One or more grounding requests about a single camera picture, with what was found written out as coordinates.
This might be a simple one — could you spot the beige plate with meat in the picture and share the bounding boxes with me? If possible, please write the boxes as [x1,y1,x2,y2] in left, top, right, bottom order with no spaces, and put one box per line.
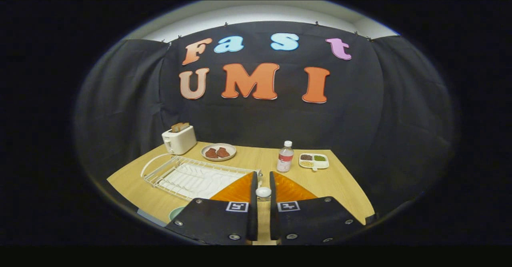
[201,143,237,162]

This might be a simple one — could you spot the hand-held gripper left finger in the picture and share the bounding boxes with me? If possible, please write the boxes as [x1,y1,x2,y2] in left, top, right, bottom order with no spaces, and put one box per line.
[165,171,259,245]

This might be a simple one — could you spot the white toaster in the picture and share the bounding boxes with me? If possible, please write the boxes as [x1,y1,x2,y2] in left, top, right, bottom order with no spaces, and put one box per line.
[162,125,198,156]

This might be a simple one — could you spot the clear plastic bottle red label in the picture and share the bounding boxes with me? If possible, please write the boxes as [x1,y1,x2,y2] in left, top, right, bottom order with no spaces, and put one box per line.
[276,141,295,173]

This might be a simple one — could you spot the white drain tray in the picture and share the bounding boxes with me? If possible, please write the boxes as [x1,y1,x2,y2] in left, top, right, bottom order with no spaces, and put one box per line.
[158,166,251,200]

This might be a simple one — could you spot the black backdrop cloth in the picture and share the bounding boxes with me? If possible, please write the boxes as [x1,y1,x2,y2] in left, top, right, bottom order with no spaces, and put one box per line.
[74,21,455,219]

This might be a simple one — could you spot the white wire dish rack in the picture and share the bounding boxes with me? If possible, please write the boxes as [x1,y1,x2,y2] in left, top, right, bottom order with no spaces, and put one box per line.
[140,153,264,202]

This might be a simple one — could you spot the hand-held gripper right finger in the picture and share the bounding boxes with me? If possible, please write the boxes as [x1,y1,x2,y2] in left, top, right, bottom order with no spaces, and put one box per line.
[269,171,365,245]

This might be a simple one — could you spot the pale green plate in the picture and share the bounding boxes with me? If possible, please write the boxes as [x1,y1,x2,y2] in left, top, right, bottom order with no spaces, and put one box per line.
[168,206,187,223]

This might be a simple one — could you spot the white divided dish with beans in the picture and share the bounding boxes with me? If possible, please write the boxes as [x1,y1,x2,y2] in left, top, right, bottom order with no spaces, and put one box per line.
[298,153,330,172]

